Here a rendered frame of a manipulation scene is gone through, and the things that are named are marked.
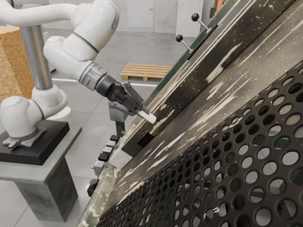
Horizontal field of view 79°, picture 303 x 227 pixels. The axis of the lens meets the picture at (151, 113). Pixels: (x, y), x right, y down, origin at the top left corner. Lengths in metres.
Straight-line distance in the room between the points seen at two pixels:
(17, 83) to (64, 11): 1.90
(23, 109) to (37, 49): 0.35
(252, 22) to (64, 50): 0.55
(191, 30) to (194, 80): 8.60
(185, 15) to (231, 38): 8.68
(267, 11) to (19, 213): 2.14
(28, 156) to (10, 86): 1.53
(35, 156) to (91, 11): 0.88
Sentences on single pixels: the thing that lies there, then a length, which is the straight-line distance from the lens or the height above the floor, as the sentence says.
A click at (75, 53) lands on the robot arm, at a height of 1.46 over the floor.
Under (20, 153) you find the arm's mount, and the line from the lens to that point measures 1.32.
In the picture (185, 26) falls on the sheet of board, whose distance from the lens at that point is 9.18.
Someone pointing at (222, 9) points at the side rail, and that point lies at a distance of 1.18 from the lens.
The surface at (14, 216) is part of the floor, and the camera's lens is 2.14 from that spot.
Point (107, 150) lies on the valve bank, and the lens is 1.24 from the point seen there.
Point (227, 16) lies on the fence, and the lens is 0.95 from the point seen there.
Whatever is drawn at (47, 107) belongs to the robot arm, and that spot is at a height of 1.00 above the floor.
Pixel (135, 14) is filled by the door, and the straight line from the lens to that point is 9.93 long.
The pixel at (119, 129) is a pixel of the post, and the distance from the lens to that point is 1.59.
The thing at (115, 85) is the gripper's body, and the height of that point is 1.36.
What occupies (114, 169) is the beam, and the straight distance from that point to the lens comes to 0.96.
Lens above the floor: 1.62
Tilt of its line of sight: 33 degrees down
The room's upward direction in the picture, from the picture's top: 1 degrees clockwise
